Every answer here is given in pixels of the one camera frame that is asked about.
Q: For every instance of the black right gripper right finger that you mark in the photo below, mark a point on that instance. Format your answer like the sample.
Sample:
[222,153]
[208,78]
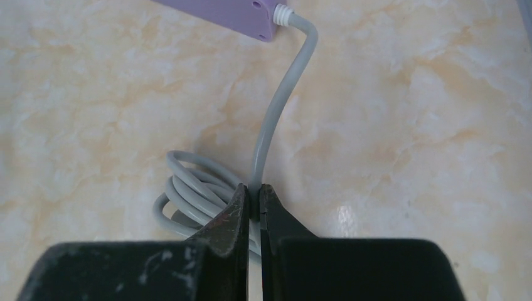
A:
[299,265]

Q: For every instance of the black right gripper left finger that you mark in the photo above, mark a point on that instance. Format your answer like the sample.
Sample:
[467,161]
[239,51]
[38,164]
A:
[210,265]

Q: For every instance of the purple power strip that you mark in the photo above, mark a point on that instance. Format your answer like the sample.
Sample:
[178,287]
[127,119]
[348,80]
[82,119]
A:
[253,18]

